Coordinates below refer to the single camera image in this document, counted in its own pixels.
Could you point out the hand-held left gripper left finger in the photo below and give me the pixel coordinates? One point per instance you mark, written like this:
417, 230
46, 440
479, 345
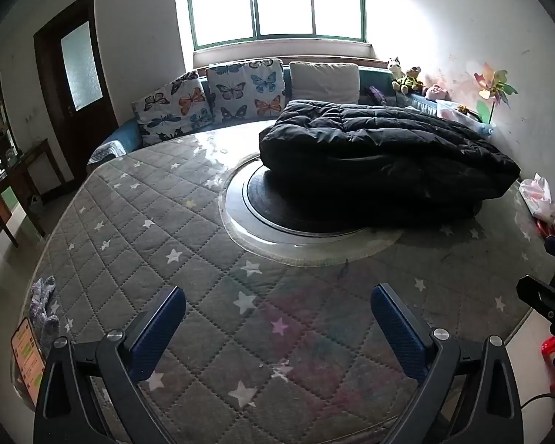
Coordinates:
155, 328

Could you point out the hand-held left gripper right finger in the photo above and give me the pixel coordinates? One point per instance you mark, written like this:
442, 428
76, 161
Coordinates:
400, 328

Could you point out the black puffer jacket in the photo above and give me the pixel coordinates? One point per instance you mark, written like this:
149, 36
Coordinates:
384, 157

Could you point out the pink white plastic bag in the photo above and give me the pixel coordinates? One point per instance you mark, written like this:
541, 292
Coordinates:
540, 196

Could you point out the grey star quilted table cover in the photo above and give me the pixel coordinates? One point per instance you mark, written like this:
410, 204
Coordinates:
240, 296

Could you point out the grey knitted socks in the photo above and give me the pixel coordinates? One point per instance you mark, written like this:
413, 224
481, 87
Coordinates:
44, 307

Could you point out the smartphone with lit screen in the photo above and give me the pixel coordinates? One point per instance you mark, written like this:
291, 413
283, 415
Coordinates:
27, 360

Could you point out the round glass turntable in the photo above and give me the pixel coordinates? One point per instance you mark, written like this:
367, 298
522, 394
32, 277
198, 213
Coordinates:
277, 226

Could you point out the colourful pinwheel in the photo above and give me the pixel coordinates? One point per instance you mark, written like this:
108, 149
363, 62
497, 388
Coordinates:
494, 90

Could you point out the blue sofa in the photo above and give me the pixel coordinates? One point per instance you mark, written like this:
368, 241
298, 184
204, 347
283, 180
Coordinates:
115, 141

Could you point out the pink plush toy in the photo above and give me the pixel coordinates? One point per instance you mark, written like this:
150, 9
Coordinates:
437, 92

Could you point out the dark wooden side table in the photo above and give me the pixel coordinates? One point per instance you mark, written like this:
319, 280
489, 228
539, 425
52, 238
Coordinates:
21, 180

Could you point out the small butterfly print cushion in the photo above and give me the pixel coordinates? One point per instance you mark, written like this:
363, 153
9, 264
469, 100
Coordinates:
173, 108

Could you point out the purple cloth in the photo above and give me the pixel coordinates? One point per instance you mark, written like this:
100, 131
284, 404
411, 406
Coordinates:
377, 95

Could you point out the white husky plush toy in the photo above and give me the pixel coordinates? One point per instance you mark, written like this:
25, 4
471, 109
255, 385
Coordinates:
396, 68

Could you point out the large butterfly print cushion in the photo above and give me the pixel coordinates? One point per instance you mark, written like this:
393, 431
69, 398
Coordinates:
246, 90

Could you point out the plain beige cushion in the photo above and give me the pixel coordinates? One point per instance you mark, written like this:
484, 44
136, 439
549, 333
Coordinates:
323, 81

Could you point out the dark wooden door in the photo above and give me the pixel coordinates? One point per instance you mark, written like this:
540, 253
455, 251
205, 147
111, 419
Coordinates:
76, 74

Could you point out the green framed window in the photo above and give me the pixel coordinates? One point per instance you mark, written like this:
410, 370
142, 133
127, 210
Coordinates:
277, 2

